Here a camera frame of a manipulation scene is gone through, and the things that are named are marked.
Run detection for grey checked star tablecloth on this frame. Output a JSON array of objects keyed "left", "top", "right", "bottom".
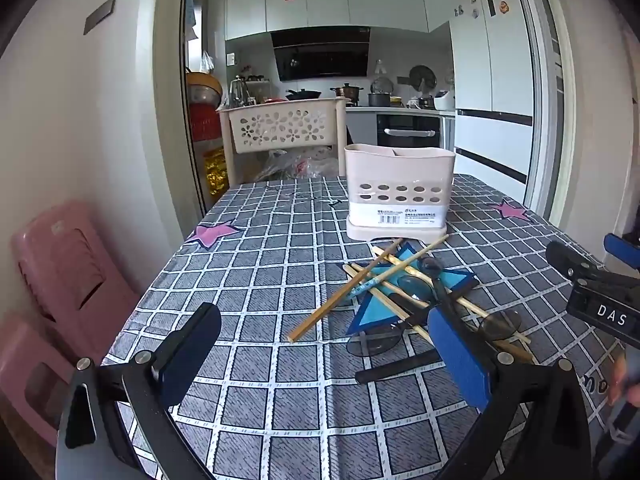
[{"left": 100, "top": 174, "right": 640, "bottom": 480}]

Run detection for white upper cabinets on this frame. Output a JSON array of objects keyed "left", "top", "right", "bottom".
[{"left": 225, "top": 0, "right": 451, "bottom": 41}]

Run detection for pink plastic stool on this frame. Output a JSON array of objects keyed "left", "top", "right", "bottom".
[
  {"left": 11, "top": 199, "right": 143, "bottom": 366},
  {"left": 0, "top": 310, "right": 86, "bottom": 448}
]

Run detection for red plastic bucket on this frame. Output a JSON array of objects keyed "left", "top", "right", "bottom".
[{"left": 189, "top": 102, "right": 221, "bottom": 146}]

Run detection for grey wall plate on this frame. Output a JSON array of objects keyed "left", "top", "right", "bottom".
[{"left": 83, "top": 0, "right": 117, "bottom": 36}]

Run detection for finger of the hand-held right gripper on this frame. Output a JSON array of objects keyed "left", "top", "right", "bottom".
[
  {"left": 547, "top": 241, "right": 608, "bottom": 291},
  {"left": 602, "top": 233, "right": 640, "bottom": 277}
]

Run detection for round dark pan lid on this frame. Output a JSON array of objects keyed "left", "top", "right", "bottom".
[{"left": 409, "top": 65, "right": 438, "bottom": 92}]

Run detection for metal basin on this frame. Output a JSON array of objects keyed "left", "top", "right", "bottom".
[{"left": 187, "top": 82, "right": 223, "bottom": 106}]

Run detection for gold foil bag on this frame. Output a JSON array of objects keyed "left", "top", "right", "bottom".
[{"left": 202, "top": 147, "right": 230, "bottom": 196}]

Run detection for glass pitcher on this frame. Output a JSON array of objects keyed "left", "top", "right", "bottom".
[{"left": 229, "top": 76, "right": 253, "bottom": 108}]

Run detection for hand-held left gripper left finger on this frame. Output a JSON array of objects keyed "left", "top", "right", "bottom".
[{"left": 55, "top": 301, "right": 223, "bottom": 480}]

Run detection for person's right hand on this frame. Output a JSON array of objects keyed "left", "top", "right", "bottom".
[{"left": 607, "top": 349, "right": 640, "bottom": 407}]

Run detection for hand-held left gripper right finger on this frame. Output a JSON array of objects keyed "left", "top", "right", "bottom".
[{"left": 427, "top": 305, "right": 593, "bottom": 480}]

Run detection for beige plastic utensil holder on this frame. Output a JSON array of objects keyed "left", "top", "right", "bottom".
[{"left": 343, "top": 143, "right": 457, "bottom": 242}]

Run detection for white refrigerator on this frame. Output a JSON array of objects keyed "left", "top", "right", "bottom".
[{"left": 447, "top": 0, "right": 536, "bottom": 188}]

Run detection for black range hood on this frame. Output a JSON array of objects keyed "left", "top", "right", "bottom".
[{"left": 270, "top": 26, "right": 372, "bottom": 82}]

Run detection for clear plastic bags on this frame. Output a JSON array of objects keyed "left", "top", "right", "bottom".
[{"left": 255, "top": 145, "right": 346, "bottom": 181}]

